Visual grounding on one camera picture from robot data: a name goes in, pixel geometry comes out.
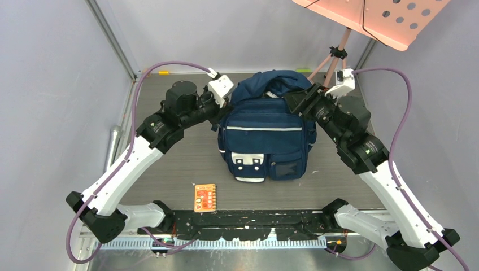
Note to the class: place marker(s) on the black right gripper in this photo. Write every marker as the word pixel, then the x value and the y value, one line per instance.
pixel 305 100

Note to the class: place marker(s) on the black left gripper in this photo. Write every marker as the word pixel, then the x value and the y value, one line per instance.
pixel 221 112

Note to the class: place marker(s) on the navy blue backpack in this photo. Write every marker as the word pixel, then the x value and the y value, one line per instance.
pixel 260 138

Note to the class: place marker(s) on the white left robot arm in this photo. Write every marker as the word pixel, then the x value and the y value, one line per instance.
pixel 183 107

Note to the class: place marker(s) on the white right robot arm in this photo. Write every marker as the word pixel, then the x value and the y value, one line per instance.
pixel 412 240

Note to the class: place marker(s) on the orange spiral notepad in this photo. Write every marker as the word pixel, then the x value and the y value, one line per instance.
pixel 205 198

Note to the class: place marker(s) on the silver metal cylinder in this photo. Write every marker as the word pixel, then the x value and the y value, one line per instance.
pixel 115 136

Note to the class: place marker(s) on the pink music stand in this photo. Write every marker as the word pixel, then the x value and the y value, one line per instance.
pixel 395 24

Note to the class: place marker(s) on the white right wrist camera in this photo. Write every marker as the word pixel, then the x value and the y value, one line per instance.
pixel 344 83

